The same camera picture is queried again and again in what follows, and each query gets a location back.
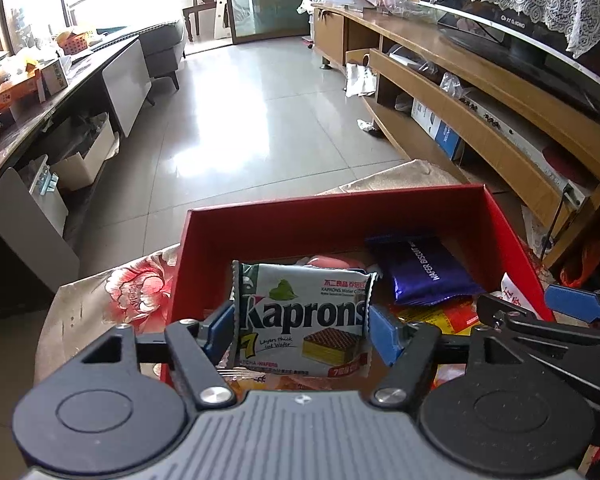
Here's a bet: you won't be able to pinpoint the Kaprons wafer packet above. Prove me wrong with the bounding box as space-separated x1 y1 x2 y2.
228 261 377 378

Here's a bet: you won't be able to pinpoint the red sausage vacuum pack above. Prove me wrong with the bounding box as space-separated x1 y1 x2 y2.
296 255 366 272

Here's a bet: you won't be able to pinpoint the dark blue wafer packet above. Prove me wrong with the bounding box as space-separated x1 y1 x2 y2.
366 234 483 307

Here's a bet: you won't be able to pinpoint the open cardboard box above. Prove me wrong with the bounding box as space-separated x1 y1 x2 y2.
52 112 120 192

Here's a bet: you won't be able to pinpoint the yellow fried snack packet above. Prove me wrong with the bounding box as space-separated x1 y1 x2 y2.
218 367 368 398

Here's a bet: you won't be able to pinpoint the dark long side table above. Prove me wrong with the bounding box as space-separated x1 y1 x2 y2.
0 37 151 294

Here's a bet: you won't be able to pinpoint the grey sofa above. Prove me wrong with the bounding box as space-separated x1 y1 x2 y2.
140 21 185 90

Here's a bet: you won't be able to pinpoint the wooden TV cabinet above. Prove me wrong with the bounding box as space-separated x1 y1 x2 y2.
314 3 600 269

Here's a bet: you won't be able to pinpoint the floral beige tablecloth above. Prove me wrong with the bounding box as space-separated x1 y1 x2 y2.
33 158 600 476

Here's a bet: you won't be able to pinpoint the red cardboard box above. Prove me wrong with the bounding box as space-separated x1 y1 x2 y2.
168 184 554 322

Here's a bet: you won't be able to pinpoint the white plastic bag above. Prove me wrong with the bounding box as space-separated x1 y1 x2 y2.
346 63 377 98

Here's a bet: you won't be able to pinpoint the red yellow snack packet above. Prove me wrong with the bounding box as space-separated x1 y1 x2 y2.
391 297 480 336

